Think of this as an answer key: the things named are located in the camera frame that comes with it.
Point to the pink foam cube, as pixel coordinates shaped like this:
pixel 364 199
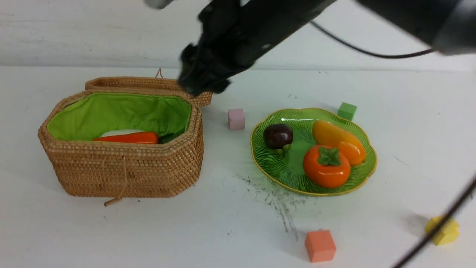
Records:
pixel 236 119

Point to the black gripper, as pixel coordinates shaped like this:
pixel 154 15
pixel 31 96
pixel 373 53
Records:
pixel 234 36

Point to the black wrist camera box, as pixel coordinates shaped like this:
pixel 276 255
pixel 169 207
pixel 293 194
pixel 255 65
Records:
pixel 157 4

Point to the orange carrot green top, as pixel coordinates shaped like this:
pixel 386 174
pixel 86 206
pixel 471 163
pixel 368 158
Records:
pixel 131 138

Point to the orange foam cube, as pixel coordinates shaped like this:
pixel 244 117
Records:
pixel 320 246

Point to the white radish with leaves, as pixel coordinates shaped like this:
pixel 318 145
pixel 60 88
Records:
pixel 120 132

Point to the green foam cube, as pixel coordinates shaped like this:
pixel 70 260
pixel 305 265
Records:
pixel 347 111

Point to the woven wicker basket lid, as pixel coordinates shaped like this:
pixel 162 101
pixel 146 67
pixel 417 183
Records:
pixel 134 82

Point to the orange persimmon green calyx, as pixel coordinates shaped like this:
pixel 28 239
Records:
pixel 326 166

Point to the woven wicker basket green lining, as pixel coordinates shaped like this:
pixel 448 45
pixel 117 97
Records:
pixel 86 168

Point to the dark purple mangosteen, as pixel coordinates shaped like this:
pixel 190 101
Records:
pixel 278 138

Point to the yellow foam cube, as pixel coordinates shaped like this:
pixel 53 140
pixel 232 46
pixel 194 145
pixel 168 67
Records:
pixel 448 234

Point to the orange yellow mango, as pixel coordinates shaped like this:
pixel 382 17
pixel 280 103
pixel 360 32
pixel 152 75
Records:
pixel 328 134

